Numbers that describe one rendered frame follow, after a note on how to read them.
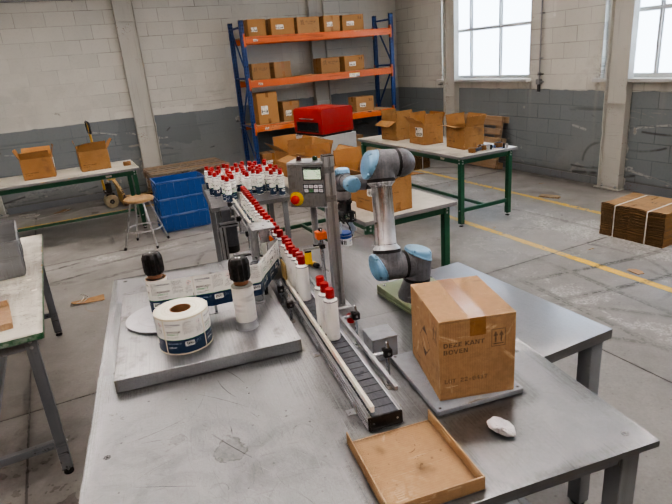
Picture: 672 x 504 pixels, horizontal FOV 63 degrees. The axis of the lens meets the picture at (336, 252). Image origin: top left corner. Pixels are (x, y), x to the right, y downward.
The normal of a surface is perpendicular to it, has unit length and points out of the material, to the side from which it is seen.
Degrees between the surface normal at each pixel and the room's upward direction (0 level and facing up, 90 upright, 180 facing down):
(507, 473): 0
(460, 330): 90
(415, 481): 0
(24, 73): 90
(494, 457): 0
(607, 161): 90
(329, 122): 90
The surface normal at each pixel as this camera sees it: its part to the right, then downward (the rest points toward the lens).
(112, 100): 0.46, 0.26
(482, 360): 0.15, 0.32
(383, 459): -0.08, -0.94
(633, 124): -0.89, 0.22
